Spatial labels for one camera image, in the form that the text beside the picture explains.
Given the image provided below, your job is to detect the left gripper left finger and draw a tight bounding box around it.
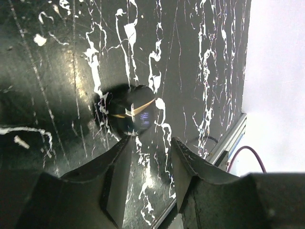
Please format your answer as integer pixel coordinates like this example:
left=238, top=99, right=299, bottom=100
left=16, top=137, right=132, bottom=229

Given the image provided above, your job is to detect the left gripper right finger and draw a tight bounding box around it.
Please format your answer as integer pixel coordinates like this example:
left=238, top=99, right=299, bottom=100
left=171, top=138, right=305, bottom=229

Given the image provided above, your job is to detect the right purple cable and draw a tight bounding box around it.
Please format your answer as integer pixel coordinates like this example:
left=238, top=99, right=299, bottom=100
left=226, top=146, right=267, bottom=174

